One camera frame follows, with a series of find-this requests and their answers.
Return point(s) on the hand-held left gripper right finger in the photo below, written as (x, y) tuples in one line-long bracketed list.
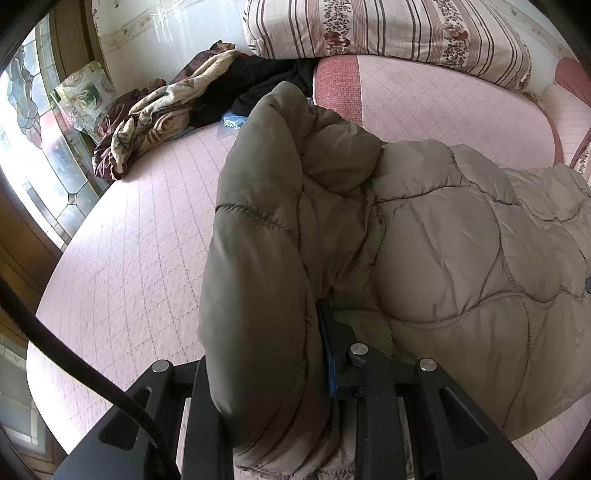
[(328, 369)]

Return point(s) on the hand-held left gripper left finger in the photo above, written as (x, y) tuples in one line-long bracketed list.
[(203, 392)]

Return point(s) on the olive puffer jacket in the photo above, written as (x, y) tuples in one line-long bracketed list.
[(415, 254)]

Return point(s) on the black clothes pile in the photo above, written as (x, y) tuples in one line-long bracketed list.
[(258, 78)]

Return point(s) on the pink quilted bed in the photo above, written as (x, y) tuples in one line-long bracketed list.
[(129, 258)]

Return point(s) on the blue item in plastic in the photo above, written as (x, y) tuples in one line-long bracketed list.
[(233, 121)]

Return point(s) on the pink red bolster cushion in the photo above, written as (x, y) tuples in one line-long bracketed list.
[(415, 106)]

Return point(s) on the brown beige patterned blanket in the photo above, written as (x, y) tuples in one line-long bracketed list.
[(147, 120)]

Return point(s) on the stained glass window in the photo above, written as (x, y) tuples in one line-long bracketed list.
[(27, 138)]

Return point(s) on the floral plastic bag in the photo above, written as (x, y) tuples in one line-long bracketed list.
[(83, 97)]

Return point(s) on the striped floral bedding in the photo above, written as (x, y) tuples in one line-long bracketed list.
[(584, 161)]

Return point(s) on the striped floral folded quilt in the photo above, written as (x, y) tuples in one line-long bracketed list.
[(369, 32)]

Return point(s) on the pink white padded headboard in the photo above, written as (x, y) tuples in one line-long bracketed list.
[(572, 74)]

